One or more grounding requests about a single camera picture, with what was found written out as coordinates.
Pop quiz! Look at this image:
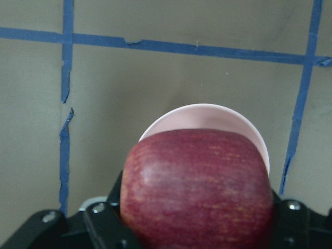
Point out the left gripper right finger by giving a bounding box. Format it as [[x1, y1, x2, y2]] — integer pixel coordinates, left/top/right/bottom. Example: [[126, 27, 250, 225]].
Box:
[[268, 191, 331, 249]]

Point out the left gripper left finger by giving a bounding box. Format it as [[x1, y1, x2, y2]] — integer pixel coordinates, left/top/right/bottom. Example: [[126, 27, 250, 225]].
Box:
[[1, 174, 142, 248]]

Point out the red apple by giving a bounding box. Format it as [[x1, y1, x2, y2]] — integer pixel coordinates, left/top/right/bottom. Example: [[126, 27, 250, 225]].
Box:
[[120, 129, 273, 248]]

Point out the pink bowl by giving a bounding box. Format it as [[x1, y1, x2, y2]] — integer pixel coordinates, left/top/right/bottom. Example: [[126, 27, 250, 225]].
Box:
[[139, 103, 270, 174]]

